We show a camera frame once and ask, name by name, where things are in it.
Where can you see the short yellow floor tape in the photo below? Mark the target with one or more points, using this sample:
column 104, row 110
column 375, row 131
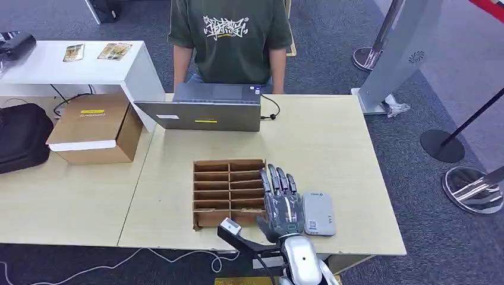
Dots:
column 244, row 281

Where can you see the grey laptop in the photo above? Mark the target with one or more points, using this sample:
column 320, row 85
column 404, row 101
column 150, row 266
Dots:
column 204, row 114

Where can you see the black bag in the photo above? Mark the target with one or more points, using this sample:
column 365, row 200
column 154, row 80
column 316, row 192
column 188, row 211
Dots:
column 21, row 137

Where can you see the chrome stanchion with round base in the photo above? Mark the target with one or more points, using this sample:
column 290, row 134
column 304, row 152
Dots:
column 368, row 55

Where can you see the wide printed leaflet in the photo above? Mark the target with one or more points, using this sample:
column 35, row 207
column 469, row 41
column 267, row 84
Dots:
column 114, row 51

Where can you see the black bin with white frame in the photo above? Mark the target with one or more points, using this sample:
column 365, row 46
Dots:
column 104, row 10

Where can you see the grey kiosk stand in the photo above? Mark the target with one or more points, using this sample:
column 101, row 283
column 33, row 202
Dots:
column 409, row 47

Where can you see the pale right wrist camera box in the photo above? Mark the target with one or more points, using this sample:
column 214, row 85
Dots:
column 230, row 226

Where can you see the pale wooden side desk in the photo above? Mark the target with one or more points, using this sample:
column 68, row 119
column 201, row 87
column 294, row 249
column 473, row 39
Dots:
column 67, row 200

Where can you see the wooden board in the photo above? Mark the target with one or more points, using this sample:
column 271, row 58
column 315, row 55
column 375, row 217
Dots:
column 291, row 47

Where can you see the wooden card box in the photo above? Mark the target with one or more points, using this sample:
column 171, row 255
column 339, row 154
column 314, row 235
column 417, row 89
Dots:
column 212, row 192

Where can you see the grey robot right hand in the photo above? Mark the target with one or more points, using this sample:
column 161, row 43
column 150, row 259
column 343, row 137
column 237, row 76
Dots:
column 284, row 208

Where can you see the black device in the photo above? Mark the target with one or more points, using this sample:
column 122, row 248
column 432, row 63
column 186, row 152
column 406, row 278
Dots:
column 15, row 46

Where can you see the clear plastic wrap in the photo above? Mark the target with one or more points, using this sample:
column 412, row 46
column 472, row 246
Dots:
column 395, row 106

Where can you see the red barrier belt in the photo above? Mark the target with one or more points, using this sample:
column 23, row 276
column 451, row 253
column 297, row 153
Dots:
column 490, row 8

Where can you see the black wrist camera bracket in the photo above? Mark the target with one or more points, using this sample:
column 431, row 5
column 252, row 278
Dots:
column 244, row 244

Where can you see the person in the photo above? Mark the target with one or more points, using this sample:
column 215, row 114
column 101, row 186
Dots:
column 232, row 43

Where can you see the grey card reader device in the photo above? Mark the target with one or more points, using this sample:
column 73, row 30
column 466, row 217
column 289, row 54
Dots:
column 319, row 214

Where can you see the black stanchion with round base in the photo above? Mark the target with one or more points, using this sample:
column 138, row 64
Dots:
column 441, row 145

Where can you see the small printed leaflet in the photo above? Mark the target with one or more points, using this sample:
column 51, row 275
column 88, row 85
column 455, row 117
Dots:
column 73, row 52

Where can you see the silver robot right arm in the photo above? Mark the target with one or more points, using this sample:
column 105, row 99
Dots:
column 301, row 259

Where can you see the white table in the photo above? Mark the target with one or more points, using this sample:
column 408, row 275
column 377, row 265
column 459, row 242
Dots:
column 51, row 67

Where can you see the printed card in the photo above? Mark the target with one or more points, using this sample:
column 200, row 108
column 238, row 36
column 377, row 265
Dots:
column 252, row 211

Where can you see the brown cardboard box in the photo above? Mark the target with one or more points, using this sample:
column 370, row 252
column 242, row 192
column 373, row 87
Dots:
column 90, row 126

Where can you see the chrome stanchion with shiny base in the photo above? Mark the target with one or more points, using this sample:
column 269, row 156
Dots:
column 468, row 190

